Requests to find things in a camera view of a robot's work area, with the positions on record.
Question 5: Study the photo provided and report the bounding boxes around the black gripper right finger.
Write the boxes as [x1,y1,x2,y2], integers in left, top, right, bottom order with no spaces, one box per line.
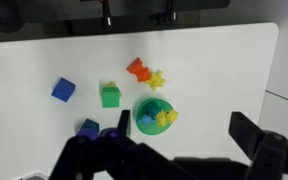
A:
[228,112,288,180]

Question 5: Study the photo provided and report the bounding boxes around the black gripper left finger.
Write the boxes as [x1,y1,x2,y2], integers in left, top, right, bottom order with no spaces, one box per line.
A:
[50,110,171,180]

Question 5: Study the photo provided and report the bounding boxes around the dark green cube block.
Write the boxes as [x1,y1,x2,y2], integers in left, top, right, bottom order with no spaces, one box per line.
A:
[102,87,121,108]

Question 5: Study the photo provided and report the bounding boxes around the purple bumpy ball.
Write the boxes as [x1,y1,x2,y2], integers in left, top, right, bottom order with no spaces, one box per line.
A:
[76,128,116,140]

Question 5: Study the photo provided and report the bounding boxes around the dark teal cube block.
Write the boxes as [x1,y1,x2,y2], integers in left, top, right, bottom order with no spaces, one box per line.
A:
[82,119,100,132]

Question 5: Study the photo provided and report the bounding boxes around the green plastic bowl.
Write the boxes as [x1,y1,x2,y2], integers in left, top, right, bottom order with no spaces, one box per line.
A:
[135,98,173,136]

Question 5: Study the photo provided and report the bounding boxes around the light green cube block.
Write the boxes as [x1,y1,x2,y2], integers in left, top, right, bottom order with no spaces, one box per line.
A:
[104,81,117,87]

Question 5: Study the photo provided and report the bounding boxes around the royal blue cube block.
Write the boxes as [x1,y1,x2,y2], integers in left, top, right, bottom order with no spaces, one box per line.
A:
[51,78,76,102]

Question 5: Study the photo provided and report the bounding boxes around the yellow rubber duck toy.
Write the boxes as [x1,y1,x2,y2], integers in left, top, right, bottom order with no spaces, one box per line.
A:
[156,109,178,127]

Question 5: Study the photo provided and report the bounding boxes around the yellow spiky rubber toy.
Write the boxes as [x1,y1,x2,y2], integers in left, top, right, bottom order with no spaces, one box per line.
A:
[145,71,166,91]

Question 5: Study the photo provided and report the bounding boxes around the orange rubber bear toy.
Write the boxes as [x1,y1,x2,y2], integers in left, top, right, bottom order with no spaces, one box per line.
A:
[126,58,150,82]

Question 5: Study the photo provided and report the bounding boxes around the black round speaker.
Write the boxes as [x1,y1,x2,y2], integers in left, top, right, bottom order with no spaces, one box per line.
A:
[0,0,25,33]

